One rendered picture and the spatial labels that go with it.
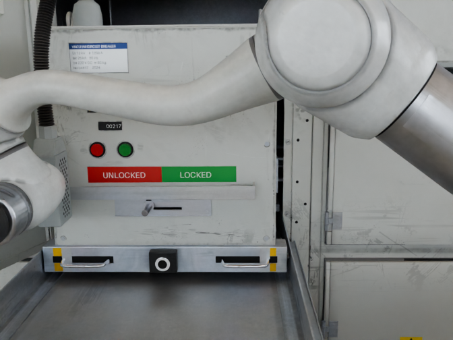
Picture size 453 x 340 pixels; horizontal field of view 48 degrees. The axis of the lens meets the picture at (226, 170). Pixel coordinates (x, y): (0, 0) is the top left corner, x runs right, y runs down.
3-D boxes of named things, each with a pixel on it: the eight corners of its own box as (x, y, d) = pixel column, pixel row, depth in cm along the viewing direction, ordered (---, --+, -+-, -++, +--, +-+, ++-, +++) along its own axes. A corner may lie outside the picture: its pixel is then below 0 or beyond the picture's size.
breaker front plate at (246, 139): (274, 252, 112) (276, 26, 101) (55, 252, 113) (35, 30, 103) (274, 250, 113) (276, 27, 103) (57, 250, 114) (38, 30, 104)
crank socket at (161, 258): (176, 274, 110) (175, 253, 109) (149, 274, 111) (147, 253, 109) (178, 269, 113) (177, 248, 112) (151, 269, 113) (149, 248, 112)
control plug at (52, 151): (61, 227, 101) (54, 140, 97) (37, 227, 101) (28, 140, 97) (74, 215, 109) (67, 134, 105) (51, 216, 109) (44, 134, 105)
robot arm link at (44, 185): (-3, 249, 84) (-49, 181, 82) (40, 216, 99) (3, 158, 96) (50, 222, 82) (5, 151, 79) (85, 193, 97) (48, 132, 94)
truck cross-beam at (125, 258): (286, 272, 112) (287, 246, 111) (44, 272, 114) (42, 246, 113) (284, 263, 117) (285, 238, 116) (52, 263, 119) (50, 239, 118)
